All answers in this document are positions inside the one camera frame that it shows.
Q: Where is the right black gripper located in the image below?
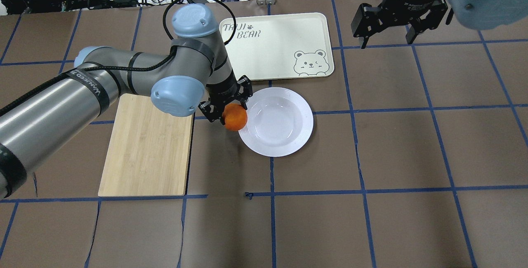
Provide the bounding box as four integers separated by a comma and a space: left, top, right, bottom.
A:
351, 0, 448, 49

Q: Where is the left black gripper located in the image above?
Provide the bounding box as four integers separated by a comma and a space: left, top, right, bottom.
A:
198, 75, 253, 125

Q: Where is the orange fruit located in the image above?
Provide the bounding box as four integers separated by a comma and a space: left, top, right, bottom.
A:
222, 104, 248, 132

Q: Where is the white ceramic plate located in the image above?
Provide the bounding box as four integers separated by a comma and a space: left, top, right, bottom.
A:
239, 87, 314, 158

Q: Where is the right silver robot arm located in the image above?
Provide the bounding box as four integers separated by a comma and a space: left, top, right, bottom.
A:
351, 0, 528, 49

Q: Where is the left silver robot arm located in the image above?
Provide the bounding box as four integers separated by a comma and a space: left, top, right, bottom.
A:
0, 4, 253, 198

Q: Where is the cream bear tray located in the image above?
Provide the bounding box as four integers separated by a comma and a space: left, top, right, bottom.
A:
219, 12, 335, 81

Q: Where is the bamboo cutting board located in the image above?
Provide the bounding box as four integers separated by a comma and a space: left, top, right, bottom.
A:
98, 94, 194, 198

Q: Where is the black looped cable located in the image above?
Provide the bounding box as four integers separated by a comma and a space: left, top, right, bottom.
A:
142, 0, 248, 40

